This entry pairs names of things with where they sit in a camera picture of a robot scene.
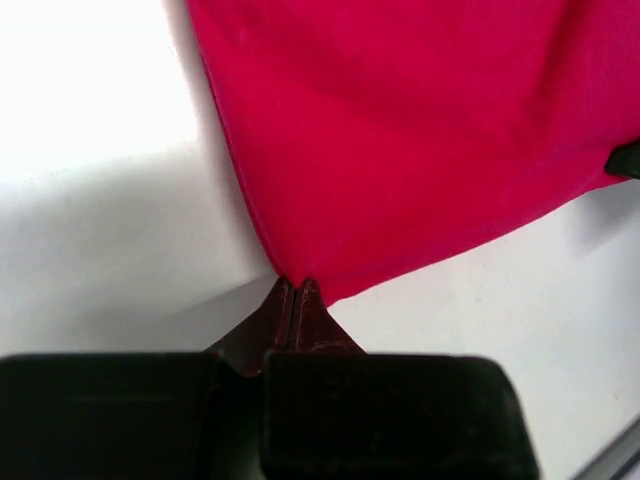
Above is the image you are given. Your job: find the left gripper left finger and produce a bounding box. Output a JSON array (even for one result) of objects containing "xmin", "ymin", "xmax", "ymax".
[{"xmin": 1, "ymin": 279, "xmax": 295, "ymax": 479}]

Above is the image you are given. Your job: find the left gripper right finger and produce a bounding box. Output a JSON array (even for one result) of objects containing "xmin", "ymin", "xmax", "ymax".
[{"xmin": 260, "ymin": 279, "xmax": 540, "ymax": 479}]

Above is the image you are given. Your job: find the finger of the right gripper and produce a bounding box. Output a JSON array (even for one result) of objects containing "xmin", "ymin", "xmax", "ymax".
[{"xmin": 604, "ymin": 141, "xmax": 640, "ymax": 179}]

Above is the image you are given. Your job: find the red t shirt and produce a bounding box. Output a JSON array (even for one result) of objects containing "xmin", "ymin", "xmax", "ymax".
[{"xmin": 187, "ymin": 1, "xmax": 639, "ymax": 302}]

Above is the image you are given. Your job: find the aluminium table rail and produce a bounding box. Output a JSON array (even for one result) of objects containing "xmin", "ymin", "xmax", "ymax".
[{"xmin": 573, "ymin": 417, "xmax": 640, "ymax": 480}]

